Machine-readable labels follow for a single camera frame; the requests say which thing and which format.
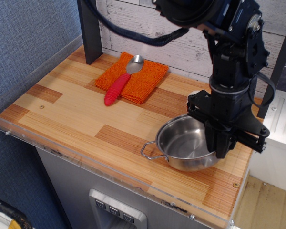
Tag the clear acrylic guard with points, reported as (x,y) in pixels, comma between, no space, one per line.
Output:
(54,104)

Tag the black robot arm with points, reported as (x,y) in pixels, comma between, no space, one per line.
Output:
(233,29)

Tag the silver dispenser panel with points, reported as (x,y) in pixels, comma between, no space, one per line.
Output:
(112,214)

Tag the black yellow object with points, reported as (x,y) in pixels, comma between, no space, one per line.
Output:
(12,218)

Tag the left dark grey post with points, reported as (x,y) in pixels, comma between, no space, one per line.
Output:
(90,33)

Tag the red handled metal spoon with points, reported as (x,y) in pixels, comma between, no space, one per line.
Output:
(134,65)

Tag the white ridged box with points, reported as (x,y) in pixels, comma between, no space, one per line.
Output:
(270,165)

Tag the white rice ball toy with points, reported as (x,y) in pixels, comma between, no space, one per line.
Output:
(193,93)

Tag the dark grey post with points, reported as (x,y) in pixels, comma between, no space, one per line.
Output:
(275,77)
(90,33)

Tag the orange knitted cloth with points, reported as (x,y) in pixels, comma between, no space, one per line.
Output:
(140,85)

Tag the small metal pot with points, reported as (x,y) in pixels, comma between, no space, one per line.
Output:
(183,145)

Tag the right dark grey post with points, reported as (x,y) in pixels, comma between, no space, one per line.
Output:
(275,77)

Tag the grey toy fridge cabinet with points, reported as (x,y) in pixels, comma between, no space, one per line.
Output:
(73,183)

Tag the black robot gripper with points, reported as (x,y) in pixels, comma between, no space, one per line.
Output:
(229,119)

